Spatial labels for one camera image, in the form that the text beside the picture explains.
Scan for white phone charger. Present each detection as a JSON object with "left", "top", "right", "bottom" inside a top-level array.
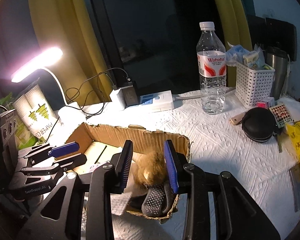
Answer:
[{"left": 109, "top": 88, "right": 126, "bottom": 110}]

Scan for black round zip case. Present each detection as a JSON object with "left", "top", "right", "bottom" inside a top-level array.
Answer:
[{"left": 241, "top": 107, "right": 277, "bottom": 142}]

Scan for white paper cup pack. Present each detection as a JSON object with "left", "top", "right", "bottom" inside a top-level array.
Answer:
[{"left": 12, "top": 81, "right": 57, "bottom": 141}]

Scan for white tablecloth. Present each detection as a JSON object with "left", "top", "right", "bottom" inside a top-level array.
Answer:
[{"left": 49, "top": 91, "right": 300, "bottom": 239}]

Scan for black power adapter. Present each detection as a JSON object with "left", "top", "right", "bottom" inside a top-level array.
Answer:
[{"left": 121, "top": 80, "right": 140, "bottom": 107}]

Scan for grey dotted gloves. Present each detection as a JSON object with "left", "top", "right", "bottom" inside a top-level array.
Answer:
[{"left": 128, "top": 180, "right": 176, "bottom": 217}]

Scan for white power strip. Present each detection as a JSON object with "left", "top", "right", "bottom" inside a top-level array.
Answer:
[{"left": 125, "top": 90, "right": 174, "bottom": 113}]

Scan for checkered card packet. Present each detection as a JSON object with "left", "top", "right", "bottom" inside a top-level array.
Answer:
[{"left": 269, "top": 104, "right": 294, "bottom": 128}]

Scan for yellow curtain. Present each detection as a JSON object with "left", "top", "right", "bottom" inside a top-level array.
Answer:
[{"left": 28, "top": 0, "right": 113, "bottom": 105}]

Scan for black monitor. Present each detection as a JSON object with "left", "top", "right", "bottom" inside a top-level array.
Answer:
[{"left": 247, "top": 15, "right": 298, "bottom": 62}]

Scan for steel thermos cup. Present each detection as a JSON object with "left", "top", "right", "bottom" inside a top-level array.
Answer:
[{"left": 265, "top": 47, "right": 289, "bottom": 100}]

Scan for white towel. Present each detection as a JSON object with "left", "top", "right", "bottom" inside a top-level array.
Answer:
[{"left": 110, "top": 174, "right": 147, "bottom": 216}]

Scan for brown fuzzy pompom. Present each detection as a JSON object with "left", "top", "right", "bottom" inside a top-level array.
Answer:
[{"left": 133, "top": 151, "right": 167, "bottom": 186}]

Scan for white desk lamp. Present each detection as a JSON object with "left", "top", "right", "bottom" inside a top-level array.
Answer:
[{"left": 11, "top": 47, "right": 85, "bottom": 127}]

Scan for green paper cup pack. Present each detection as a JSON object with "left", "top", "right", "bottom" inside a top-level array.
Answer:
[{"left": 0, "top": 92, "right": 38, "bottom": 151}]

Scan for cardboard box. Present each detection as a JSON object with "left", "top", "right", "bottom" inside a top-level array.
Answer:
[{"left": 62, "top": 122, "right": 192, "bottom": 224}]

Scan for clear water bottle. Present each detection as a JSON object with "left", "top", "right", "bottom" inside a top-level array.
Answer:
[{"left": 196, "top": 22, "right": 226, "bottom": 115}]

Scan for white perforated basket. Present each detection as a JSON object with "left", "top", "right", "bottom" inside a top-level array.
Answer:
[{"left": 235, "top": 62, "right": 275, "bottom": 108}]

